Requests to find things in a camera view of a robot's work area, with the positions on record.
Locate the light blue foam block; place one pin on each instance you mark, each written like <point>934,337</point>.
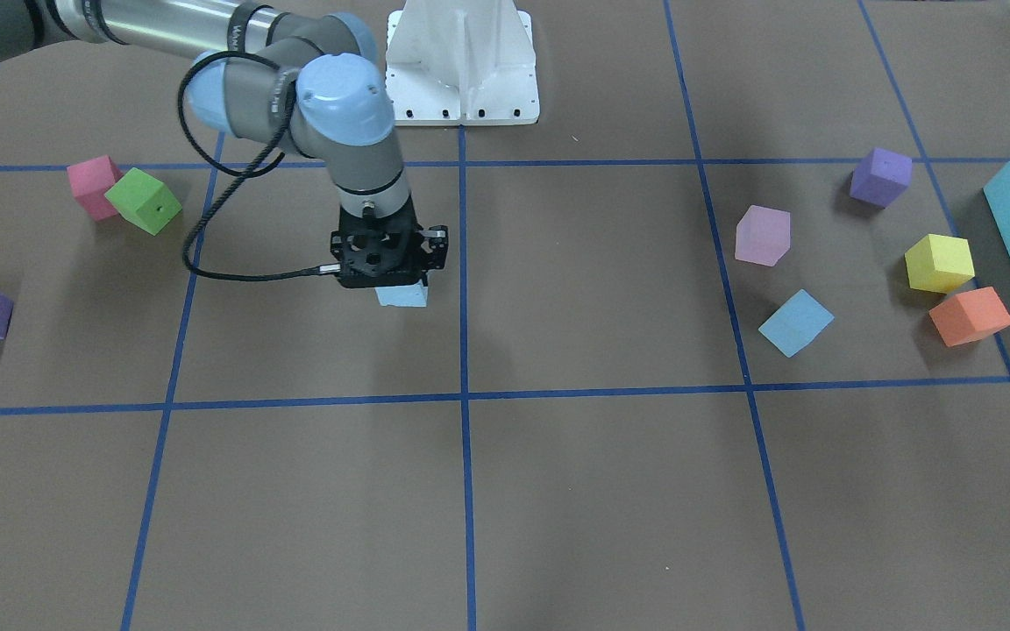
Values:
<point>796,324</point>
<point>404,296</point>

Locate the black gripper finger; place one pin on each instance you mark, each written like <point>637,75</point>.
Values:
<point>436,245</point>

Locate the yellow foam block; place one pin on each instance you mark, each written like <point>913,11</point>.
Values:
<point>939,264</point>

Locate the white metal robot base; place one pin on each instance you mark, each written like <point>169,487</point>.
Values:
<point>461,63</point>

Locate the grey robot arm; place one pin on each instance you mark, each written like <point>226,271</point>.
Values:
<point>296,85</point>

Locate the lilac foam block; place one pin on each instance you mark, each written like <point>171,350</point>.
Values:
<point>763,236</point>

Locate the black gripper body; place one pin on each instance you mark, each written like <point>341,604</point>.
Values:
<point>436,251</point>

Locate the green foam block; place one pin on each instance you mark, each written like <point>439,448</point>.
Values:
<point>144,201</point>

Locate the pink foam block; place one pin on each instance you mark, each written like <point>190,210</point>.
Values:
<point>89,182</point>

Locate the orange foam block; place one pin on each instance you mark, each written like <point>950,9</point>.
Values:
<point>970,316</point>

